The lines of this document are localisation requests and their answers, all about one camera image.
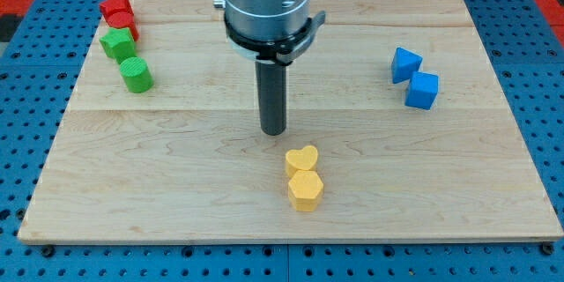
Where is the yellow hexagon block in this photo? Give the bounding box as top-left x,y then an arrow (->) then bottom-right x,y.
288,170 -> 324,212

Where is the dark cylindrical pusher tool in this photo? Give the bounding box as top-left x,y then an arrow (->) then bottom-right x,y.
255,63 -> 286,136

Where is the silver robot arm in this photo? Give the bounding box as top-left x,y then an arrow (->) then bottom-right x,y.
214,0 -> 326,66

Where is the red star block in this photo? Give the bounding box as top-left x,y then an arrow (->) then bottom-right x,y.
99,0 -> 134,20

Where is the yellow heart block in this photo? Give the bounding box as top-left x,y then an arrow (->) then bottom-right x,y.
285,145 -> 319,178

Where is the red circle block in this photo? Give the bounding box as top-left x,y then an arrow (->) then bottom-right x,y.
106,11 -> 139,41

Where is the green circle block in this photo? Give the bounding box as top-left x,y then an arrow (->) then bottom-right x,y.
120,56 -> 153,93

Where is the blue cube block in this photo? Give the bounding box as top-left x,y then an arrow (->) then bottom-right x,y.
404,71 -> 440,110

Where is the wooden board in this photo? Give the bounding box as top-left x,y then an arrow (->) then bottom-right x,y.
19,0 -> 563,245

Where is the green star block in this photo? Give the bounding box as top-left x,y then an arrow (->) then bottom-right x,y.
100,27 -> 137,64

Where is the blue triangle block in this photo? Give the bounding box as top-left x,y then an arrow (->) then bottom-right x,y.
390,47 -> 423,84

